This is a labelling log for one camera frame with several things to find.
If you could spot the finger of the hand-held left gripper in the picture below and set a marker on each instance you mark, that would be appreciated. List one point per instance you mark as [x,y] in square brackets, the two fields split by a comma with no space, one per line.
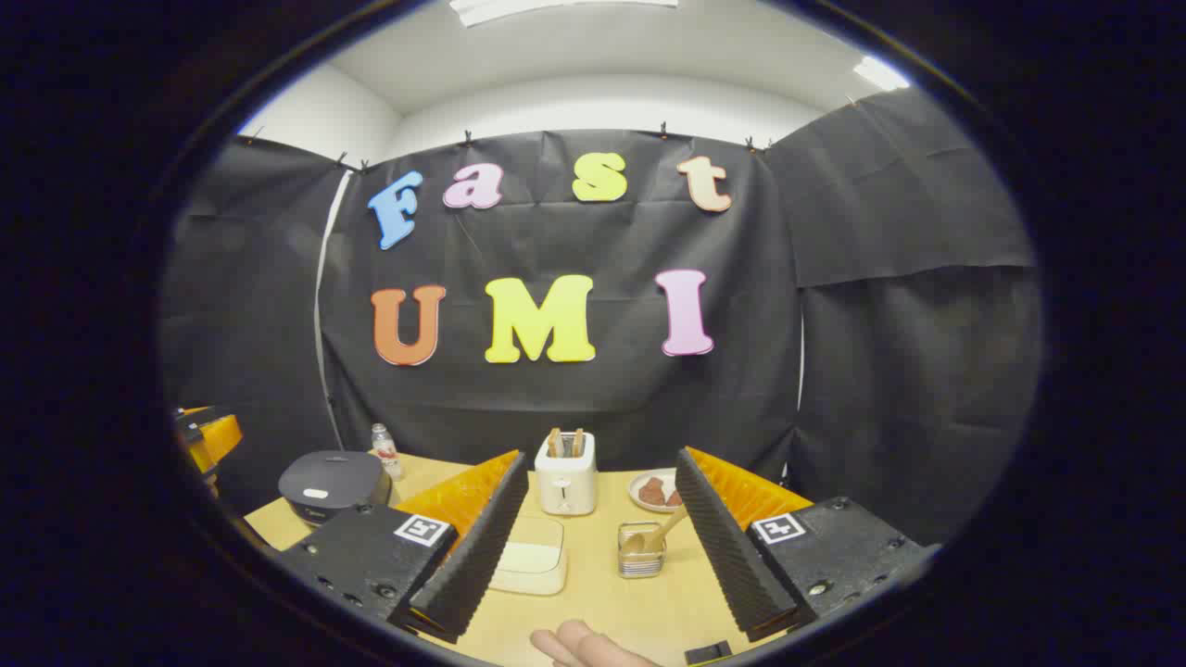
[220,437]
[192,428]

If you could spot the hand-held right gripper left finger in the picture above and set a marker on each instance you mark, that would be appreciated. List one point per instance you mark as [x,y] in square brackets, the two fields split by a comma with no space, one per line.
[468,556]

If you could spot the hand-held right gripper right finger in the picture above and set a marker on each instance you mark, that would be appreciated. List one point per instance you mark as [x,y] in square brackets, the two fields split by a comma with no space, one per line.
[732,556]

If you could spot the wooden spoon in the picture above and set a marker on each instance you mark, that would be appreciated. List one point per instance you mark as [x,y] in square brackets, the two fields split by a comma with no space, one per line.
[660,533]

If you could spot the black rice cooker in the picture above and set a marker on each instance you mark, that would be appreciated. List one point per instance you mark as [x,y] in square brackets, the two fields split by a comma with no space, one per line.
[329,477]

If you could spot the clear plastic rice container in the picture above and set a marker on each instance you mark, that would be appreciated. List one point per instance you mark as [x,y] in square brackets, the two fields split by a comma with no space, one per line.
[530,579]

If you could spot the brown meat piece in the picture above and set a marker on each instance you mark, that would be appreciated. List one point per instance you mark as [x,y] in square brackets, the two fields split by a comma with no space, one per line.
[651,492]
[674,497]

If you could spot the white round plate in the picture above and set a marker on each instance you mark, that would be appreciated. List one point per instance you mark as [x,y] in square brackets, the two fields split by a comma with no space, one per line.
[639,500]

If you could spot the white toaster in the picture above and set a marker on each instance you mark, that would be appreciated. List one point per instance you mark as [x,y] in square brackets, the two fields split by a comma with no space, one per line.
[566,486]

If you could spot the small red label bottle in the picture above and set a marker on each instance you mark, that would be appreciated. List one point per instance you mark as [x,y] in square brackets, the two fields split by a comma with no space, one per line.
[385,454]

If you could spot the toast slice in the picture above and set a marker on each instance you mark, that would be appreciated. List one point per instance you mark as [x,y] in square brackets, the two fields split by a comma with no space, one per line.
[578,442]
[554,443]

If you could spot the ceiling light panel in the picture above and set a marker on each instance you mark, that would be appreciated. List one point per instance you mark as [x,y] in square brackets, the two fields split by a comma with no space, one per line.
[880,74]
[556,7]

